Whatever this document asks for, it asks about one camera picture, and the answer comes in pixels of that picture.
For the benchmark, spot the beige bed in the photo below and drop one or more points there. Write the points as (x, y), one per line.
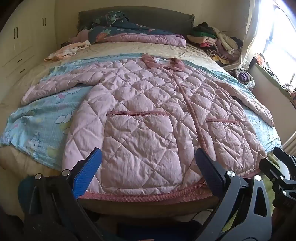
(19, 165)

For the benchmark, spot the dark grey headboard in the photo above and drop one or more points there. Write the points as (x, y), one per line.
(163, 19)

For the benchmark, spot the pile of mixed clothes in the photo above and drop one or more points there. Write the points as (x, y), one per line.
(221, 48)

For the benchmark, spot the window with dark frame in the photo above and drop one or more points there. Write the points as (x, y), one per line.
(276, 32)

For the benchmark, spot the pink quilted coat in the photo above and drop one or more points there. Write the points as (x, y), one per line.
(149, 118)

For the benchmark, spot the cream built-in wardrobe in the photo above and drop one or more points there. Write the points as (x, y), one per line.
(29, 32)

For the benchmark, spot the dark floral purple duvet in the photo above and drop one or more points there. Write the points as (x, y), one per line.
(115, 27)

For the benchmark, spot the light blue cartoon sheet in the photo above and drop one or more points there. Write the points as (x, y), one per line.
(40, 129)

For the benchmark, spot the clothes on window sill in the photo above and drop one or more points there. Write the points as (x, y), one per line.
(280, 71)

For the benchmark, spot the cream curtain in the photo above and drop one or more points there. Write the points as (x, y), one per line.
(247, 52)

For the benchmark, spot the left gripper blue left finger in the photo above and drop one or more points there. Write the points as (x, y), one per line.
(83, 172)

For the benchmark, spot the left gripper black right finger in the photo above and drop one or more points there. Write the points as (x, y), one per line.
(212, 172)

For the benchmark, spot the small pink white garment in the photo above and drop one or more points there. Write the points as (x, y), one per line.
(68, 51)

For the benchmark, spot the floral bag of clothes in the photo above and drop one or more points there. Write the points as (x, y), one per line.
(245, 78)

